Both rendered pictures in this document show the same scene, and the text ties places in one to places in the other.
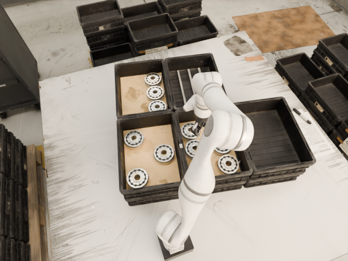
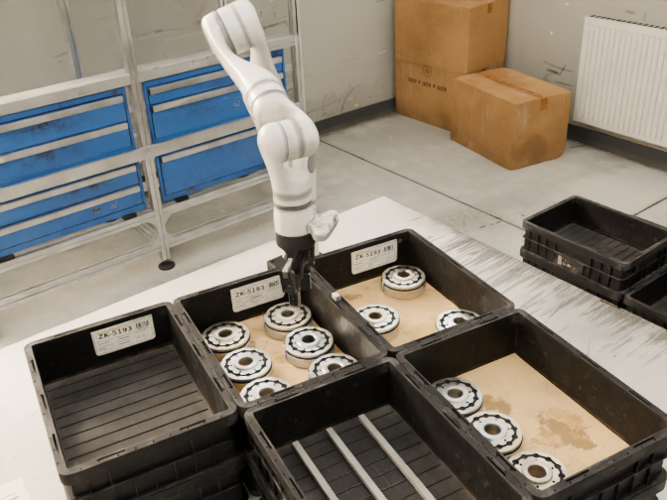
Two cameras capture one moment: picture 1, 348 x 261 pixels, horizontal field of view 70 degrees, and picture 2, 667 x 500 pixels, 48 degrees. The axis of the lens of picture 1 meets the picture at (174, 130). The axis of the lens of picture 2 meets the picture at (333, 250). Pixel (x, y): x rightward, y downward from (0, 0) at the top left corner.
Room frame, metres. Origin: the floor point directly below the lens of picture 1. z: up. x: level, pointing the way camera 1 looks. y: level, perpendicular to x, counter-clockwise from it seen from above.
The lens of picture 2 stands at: (1.79, -0.45, 1.79)
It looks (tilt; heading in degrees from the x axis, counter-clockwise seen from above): 30 degrees down; 161
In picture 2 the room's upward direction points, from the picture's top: 3 degrees counter-clockwise
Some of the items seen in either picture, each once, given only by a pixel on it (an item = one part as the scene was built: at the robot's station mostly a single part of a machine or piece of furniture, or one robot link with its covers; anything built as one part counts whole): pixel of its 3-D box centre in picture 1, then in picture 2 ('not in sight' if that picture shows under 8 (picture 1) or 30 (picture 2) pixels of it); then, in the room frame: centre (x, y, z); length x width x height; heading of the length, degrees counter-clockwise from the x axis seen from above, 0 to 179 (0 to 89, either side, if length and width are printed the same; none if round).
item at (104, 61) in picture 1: (115, 66); not in sight; (1.83, 0.55, 0.26); 0.40 x 0.30 x 0.23; 108
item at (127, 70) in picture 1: (143, 92); (524, 415); (0.96, 0.17, 0.87); 0.40 x 0.30 x 0.11; 8
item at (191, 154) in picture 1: (194, 148); (309, 341); (0.59, -0.10, 0.86); 0.10 x 0.10 x 0.01
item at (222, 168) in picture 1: (228, 163); (225, 335); (0.50, -0.26, 0.86); 0.10 x 0.10 x 0.01
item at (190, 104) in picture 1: (199, 104); (303, 212); (0.62, -0.11, 1.17); 0.11 x 0.09 x 0.06; 53
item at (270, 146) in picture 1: (266, 136); (129, 401); (0.64, -0.47, 0.87); 0.40 x 0.30 x 0.11; 8
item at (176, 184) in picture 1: (149, 149); (402, 286); (0.56, 0.12, 0.92); 0.40 x 0.30 x 0.02; 8
